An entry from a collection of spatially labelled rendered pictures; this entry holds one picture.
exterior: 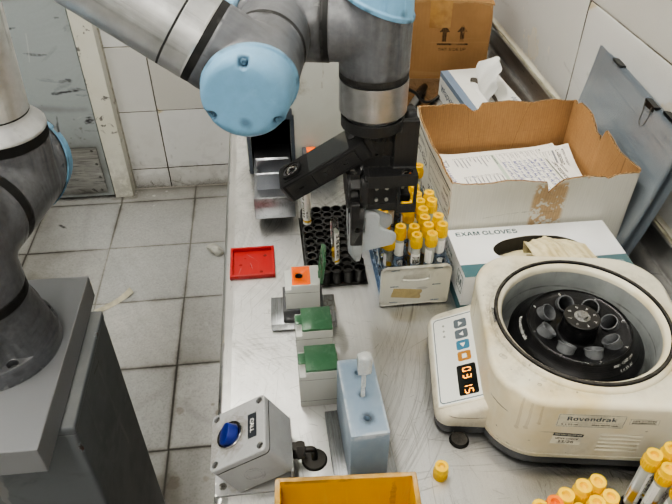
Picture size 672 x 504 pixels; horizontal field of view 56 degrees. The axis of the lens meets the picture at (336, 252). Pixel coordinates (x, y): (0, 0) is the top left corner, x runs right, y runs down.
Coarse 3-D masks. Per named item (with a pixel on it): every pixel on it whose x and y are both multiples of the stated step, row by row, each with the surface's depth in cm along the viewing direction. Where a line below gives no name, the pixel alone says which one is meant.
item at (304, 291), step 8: (288, 272) 87; (296, 272) 86; (304, 272) 86; (312, 272) 86; (288, 280) 86; (296, 280) 84; (304, 280) 84; (312, 280) 84; (288, 288) 84; (296, 288) 84; (304, 288) 84; (312, 288) 84; (288, 296) 85; (296, 296) 85; (304, 296) 85; (312, 296) 85; (288, 304) 86; (296, 304) 86; (304, 304) 86; (312, 304) 86
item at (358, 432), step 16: (352, 368) 70; (352, 384) 68; (368, 384) 68; (352, 400) 67; (368, 400) 67; (336, 416) 76; (352, 416) 65; (368, 416) 65; (384, 416) 65; (336, 432) 74; (352, 432) 64; (368, 432) 64; (384, 432) 64; (336, 448) 73; (352, 448) 65; (368, 448) 65; (384, 448) 65; (336, 464) 71; (352, 464) 66; (368, 464) 67; (384, 464) 67
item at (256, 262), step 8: (232, 248) 101; (240, 248) 101; (248, 248) 101; (256, 248) 101; (264, 248) 101; (272, 248) 101; (232, 256) 99; (240, 256) 100; (248, 256) 100; (256, 256) 100; (264, 256) 100; (272, 256) 99; (232, 264) 98; (240, 264) 98; (248, 264) 98; (256, 264) 98; (264, 264) 98; (272, 264) 98; (232, 272) 96; (240, 272) 97; (248, 272) 97; (256, 272) 97; (264, 272) 96; (272, 272) 96
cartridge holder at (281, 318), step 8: (320, 288) 89; (320, 296) 88; (328, 296) 91; (272, 304) 90; (280, 304) 90; (320, 304) 87; (328, 304) 90; (272, 312) 89; (280, 312) 89; (288, 312) 86; (296, 312) 86; (272, 320) 88; (280, 320) 88; (288, 320) 87; (336, 320) 88; (272, 328) 87; (280, 328) 88; (288, 328) 88
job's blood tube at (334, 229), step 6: (330, 222) 90; (336, 222) 90; (330, 228) 91; (336, 228) 91; (330, 234) 92; (336, 234) 91; (330, 240) 93; (336, 240) 92; (330, 246) 94; (336, 246) 93; (336, 252) 94; (336, 258) 94
